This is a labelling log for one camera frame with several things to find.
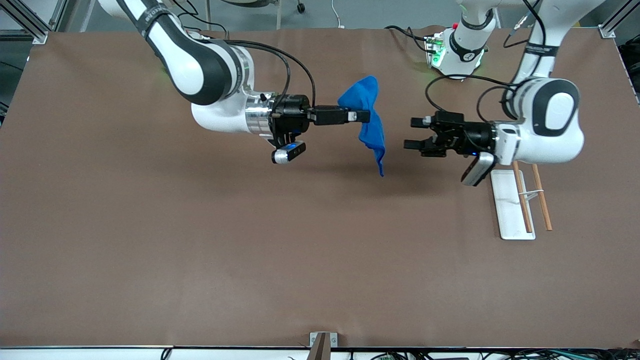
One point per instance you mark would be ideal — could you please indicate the aluminium frame post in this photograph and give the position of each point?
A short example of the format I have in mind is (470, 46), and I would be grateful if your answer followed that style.
(606, 32)
(37, 36)

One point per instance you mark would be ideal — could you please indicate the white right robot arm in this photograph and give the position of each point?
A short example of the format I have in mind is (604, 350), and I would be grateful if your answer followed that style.
(200, 70)

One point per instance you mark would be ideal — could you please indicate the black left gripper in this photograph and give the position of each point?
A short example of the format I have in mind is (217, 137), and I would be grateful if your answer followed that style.
(472, 135)

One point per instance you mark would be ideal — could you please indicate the brown table cover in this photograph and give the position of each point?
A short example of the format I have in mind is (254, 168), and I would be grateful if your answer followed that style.
(250, 250)

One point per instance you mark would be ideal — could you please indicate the white rack base plate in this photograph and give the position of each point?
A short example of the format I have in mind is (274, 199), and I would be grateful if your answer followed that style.
(507, 210)

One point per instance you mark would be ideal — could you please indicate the blue microfibre towel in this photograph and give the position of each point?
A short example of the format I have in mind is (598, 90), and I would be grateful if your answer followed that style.
(372, 135)

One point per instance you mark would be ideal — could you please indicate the grey metal edge bracket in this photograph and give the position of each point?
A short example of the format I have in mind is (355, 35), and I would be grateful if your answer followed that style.
(314, 339)

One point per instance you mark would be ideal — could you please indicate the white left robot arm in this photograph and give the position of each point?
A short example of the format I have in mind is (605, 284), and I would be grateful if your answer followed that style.
(550, 120)

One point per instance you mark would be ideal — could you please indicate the wooden rack rod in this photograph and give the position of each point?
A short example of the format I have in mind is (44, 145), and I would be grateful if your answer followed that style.
(524, 205)
(544, 205)

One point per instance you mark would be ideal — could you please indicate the office chair base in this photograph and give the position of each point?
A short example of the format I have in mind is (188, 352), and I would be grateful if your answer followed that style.
(300, 7)

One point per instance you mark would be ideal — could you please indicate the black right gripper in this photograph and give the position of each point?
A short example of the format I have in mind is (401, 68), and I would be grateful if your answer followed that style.
(290, 114)

